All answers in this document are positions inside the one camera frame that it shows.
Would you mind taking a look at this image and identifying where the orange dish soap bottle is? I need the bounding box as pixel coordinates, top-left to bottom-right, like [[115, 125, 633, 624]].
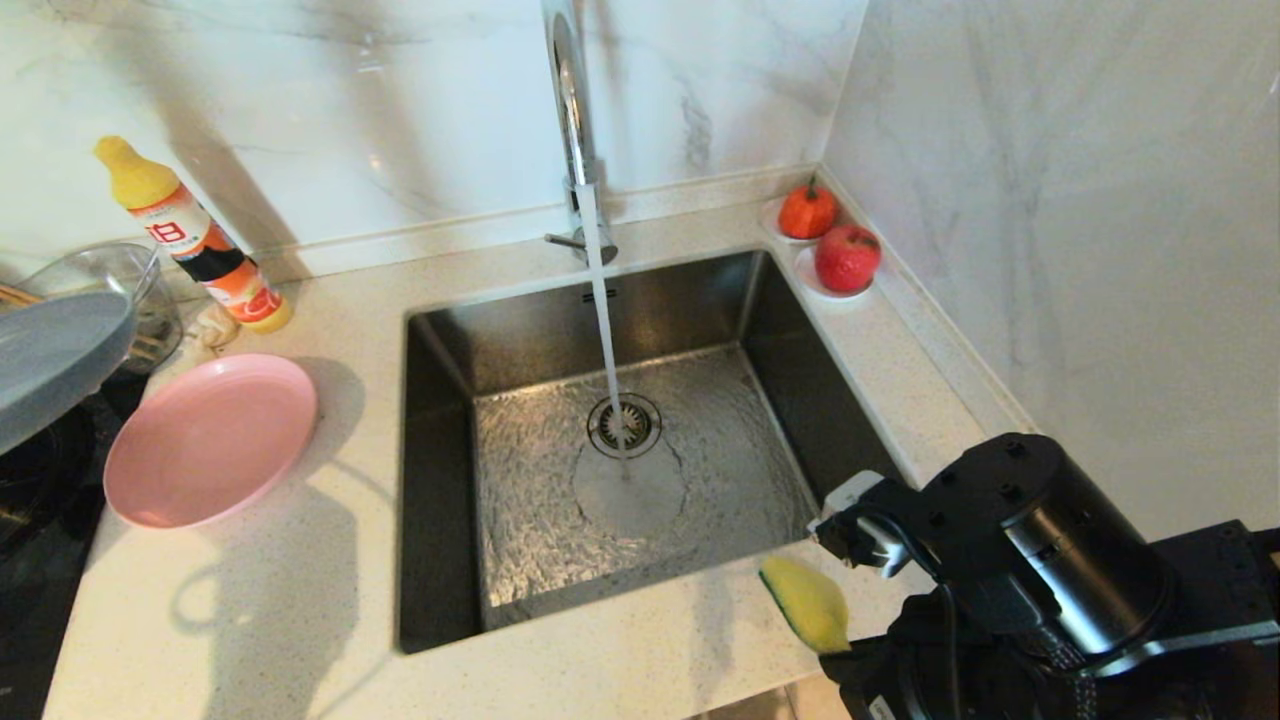
[[94, 135, 294, 335]]

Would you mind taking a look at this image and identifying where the crumpled beige rag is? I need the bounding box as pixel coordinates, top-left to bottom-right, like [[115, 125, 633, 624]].
[[188, 303, 243, 353]]

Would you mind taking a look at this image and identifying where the black induction cooktop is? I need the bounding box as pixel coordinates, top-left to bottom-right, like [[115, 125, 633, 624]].
[[0, 370, 149, 720]]

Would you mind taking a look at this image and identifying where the metal drain strainer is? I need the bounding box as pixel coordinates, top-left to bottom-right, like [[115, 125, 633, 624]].
[[587, 394, 663, 461]]

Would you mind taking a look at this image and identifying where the orange toy pumpkin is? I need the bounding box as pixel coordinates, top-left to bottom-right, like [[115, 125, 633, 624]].
[[778, 178, 839, 243]]

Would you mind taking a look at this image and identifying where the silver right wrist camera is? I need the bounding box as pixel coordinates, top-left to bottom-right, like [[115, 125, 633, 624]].
[[808, 470, 913, 580]]

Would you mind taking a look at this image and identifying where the light blue plate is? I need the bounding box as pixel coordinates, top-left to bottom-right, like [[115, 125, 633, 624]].
[[0, 290, 137, 457]]

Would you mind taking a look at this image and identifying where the pink plate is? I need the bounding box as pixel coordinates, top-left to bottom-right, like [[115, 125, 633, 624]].
[[103, 352, 320, 530]]

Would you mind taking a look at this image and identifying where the small white dish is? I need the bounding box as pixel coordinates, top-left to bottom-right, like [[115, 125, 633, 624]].
[[794, 247, 875, 302], [758, 198, 839, 248]]

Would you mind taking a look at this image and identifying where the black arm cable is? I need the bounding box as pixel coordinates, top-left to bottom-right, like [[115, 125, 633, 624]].
[[885, 510, 967, 720]]

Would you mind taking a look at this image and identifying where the stainless steel sink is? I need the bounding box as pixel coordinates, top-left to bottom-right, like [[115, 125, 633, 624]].
[[398, 250, 916, 653]]

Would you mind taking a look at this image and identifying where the chrome faucet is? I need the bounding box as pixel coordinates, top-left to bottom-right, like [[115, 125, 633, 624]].
[[533, 0, 619, 269]]

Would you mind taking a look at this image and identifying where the clear glass bowl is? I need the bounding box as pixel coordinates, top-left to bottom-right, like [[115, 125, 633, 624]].
[[12, 242, 185, 373]]

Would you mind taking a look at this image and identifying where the yellow green sponge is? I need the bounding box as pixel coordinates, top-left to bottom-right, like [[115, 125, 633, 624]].
[[758, 556, 852, 656]]

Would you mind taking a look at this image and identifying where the red toy apple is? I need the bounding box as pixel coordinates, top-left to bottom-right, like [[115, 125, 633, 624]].
[[814, 226, 883, 296]]

